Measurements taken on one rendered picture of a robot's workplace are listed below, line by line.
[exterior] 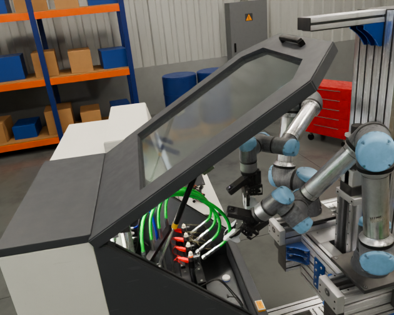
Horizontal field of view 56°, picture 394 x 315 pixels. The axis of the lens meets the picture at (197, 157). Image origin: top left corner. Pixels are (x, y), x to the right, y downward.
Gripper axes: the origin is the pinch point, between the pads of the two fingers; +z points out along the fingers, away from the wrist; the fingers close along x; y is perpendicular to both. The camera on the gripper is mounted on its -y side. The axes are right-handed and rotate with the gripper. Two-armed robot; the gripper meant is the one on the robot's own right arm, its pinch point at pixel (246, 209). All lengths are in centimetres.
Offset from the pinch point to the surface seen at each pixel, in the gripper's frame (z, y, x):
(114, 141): -34, -56, 23
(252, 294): 25.4, -5.6, -26.3
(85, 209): -30, -64, -31
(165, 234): 10.4, -38.5, 7.1
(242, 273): 25.4, -6.4, -12.6
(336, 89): 36, 222, 326
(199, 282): 22.4, -26.7, -16.6
